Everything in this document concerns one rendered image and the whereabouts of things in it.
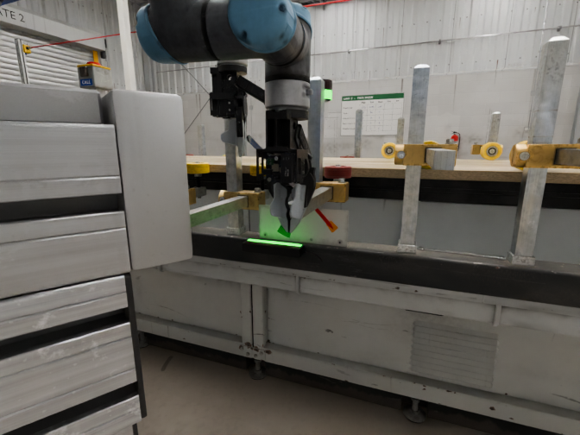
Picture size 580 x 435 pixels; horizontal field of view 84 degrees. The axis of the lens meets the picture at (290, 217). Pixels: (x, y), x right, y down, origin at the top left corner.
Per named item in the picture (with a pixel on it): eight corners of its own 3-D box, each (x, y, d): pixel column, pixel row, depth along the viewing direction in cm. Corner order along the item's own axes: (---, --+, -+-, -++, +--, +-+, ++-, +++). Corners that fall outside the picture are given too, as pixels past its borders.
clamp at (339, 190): (344, 203, 84) (345, 183, 83) (296, 199, 89) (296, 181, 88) (349, 199, 90) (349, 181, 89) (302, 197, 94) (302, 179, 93)
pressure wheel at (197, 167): (213, 194, 114) (211, 161, 112) (190, 196, 111) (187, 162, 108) (207, 192, 121) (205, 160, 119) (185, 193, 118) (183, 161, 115)
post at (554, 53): (531, 266, 73) (570, 34, 63) (513, 264, 75) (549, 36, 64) (526, 261, 77) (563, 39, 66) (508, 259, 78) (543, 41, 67)
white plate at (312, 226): (347, 247, 87) (348, 211, 84) (259, 237, 95) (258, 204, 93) (347, 247, 87) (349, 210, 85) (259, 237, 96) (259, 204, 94)
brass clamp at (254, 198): (257, 211, 93) (257, 193, 92) (217, 208, 98) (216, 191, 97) (266, 207, 99) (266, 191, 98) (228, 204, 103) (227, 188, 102)
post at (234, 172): (239, 255, 100) (233, 91, 90) (230, 254, 101) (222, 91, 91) (244, 252, 103) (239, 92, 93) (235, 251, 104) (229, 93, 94)
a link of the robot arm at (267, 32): (199, 49, 40) (235, 70, 51) (287, 42, 38) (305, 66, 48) (196, -23, 39) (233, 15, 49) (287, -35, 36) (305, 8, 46)
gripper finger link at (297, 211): (280, 238, 56) (280, 185, 54) (292, 230, 61) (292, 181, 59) (297, 240, 55) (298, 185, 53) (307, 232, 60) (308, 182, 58)
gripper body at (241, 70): (217, 120, 85) (215, 71, 82) (249, 120, 85) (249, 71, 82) (210, 118, 77) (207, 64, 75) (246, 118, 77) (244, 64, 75)
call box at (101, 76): (95, 89, 104) (91, 62, 102) (79, 90, 106) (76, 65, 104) (113, 92, 110) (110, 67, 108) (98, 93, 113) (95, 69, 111)
